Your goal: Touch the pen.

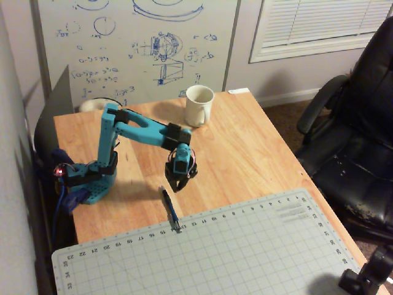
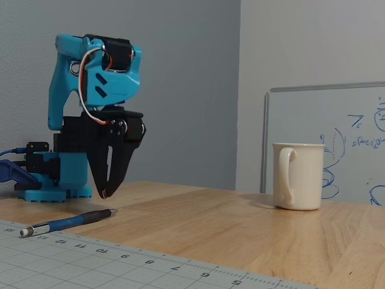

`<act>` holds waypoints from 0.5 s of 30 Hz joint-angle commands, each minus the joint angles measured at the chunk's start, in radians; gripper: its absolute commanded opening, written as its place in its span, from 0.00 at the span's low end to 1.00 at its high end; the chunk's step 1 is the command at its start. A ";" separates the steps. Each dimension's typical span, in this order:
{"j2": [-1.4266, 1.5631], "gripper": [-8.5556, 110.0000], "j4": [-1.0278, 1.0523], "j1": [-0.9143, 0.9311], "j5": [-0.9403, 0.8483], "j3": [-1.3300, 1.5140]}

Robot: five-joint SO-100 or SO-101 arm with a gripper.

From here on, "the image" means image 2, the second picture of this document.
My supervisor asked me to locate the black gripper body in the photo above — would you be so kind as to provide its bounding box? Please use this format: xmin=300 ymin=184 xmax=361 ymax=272
xmin=61 ymin=107 xmax=147 ymax=154

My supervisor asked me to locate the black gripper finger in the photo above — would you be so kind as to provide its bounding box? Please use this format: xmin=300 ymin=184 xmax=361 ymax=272
xmin=86 ymin=144 xmax=109 ymax=200
xmin=102 ymin=118 xmax=141 ymax=199

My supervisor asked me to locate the blue mechanical pencil pen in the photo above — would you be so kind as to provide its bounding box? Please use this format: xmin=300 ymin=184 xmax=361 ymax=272
xmin=19 ymin=208 xmax=119 ymax=238

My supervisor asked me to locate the blue robot arm with base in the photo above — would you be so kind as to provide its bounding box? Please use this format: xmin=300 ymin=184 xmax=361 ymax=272
xmin=17 ymin=33 xmax=142 ymax=203

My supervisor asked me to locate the black motor controller board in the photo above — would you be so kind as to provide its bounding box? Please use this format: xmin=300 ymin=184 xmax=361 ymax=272
xmin=25 ymin=141 xmax=51 ymax=175

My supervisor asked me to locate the dark blue table clamp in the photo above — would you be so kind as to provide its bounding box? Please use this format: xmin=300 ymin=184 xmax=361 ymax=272
xmin=0 ymin=159 xmax=42 ymax=191

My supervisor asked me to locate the grey gridded cutting mat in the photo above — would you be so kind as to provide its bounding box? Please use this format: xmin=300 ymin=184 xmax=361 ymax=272
xmin=0 ymin=219 xmax=327 ymax=289

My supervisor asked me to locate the cream ceramic mug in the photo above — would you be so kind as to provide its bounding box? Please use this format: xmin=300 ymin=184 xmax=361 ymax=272
xmin=271 ymin=142 xmax=327 ymax=211

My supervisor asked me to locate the whiteboard with blue drawings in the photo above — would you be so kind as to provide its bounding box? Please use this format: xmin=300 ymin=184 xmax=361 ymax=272
xmin=259 ymin=81 xmax=385 ymax=207

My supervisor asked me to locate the white red wrist servo cable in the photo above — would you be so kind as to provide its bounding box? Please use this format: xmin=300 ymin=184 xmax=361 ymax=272
xmin=70 ymin=47 xmax=111 ymax=126

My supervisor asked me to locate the blue usb cable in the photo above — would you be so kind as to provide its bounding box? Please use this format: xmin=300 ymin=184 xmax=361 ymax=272
xmin=0 ymin=147 xmax=28 ymax=157

